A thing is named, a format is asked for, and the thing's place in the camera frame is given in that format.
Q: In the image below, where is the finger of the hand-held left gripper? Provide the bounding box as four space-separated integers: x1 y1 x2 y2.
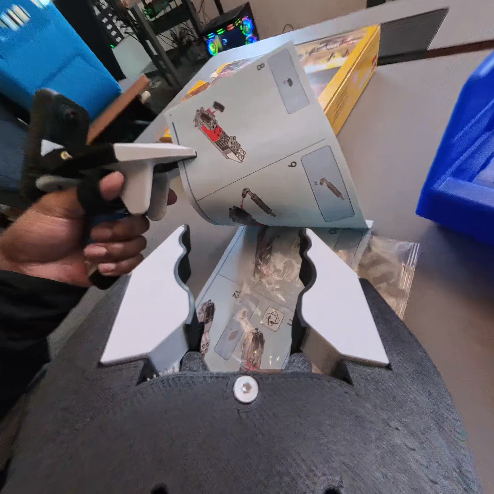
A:
148 171 171 222
112 143 197 217

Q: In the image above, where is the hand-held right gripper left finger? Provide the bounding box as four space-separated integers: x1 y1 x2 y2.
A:
100 224 205 374

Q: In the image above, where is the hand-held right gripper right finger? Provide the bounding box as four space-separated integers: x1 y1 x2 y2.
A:
291 227 390 374

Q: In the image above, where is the clear plastic parts bag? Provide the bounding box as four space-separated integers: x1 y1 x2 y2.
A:
241 226 420 365

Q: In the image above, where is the toy instruction booklet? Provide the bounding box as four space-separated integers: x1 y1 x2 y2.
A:
164 40 374 373

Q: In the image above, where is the blue plastic bin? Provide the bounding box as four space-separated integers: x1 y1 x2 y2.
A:
416 49 494 246

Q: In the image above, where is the yellow cardboard toy box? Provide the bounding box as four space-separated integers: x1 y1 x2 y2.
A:
159 24 382 144

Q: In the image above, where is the grey desk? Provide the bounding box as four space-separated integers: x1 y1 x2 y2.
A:
48 0 494 494

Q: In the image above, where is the dark grey desk pad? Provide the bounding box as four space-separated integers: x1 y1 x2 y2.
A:
379 8 451 66

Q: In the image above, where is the person's left hand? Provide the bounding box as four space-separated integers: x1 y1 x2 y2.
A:
0 170 179 288

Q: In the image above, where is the brown wooden board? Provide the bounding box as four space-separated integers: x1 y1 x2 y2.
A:
86 74 151 145

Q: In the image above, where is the RGB computer tower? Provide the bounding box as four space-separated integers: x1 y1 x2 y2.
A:
201 2 260 59

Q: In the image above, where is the black metal shelf frame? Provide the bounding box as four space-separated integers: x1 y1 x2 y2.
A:
54 0 217 93

